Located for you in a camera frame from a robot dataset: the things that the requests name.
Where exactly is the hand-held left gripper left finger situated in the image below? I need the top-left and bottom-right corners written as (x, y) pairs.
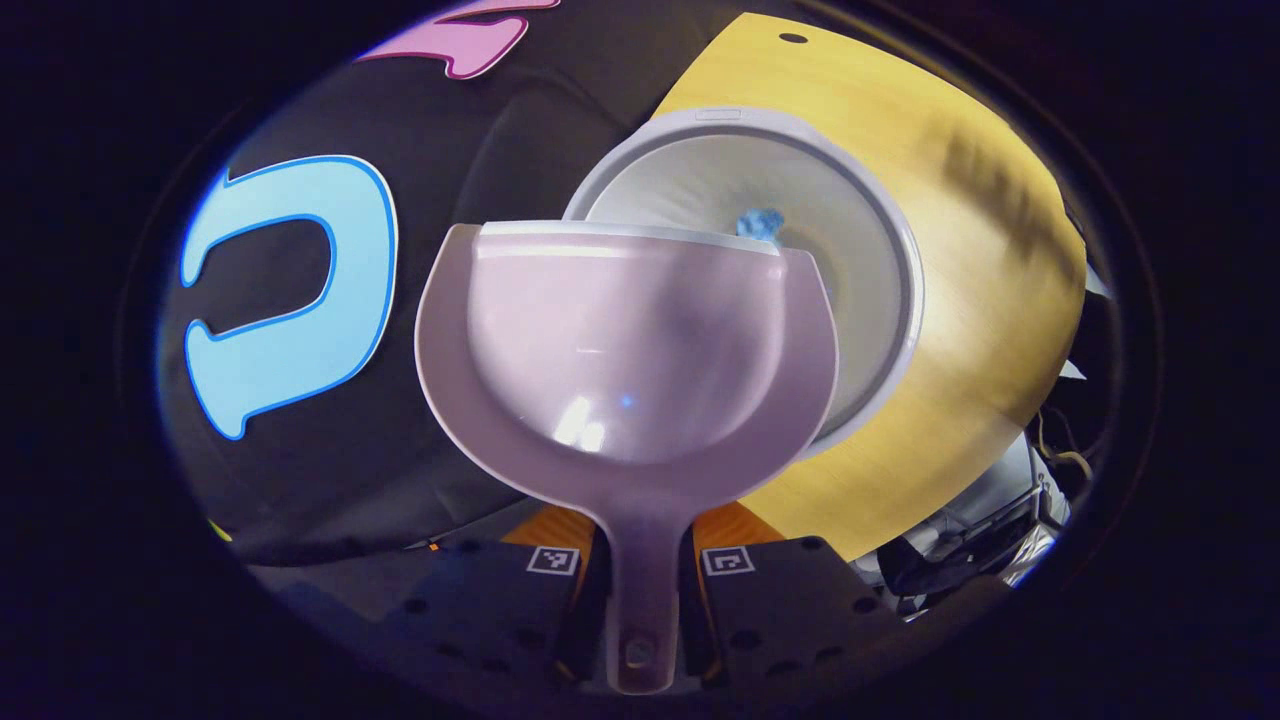
top-left (380, 503), bottom-right (613, 691)

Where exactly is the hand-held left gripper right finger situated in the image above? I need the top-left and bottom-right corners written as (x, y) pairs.
top-left (678, 499), bottom-right (907, 693)

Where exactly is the lilac plastic dustpan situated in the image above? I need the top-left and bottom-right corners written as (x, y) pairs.
top-left (414, 220), bottom-right (840, 697)

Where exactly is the white ribbed garbage bin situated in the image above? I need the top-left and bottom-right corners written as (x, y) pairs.
top-left (563, 105), bottom-right (925, 463)

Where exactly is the blue paper trash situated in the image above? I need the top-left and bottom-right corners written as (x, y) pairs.
top-left (737, 207), bottom-right (787, 244)

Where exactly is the black backdrop cloth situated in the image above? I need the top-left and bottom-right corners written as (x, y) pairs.
top-left (155, 0), bottom-right (721, 567)

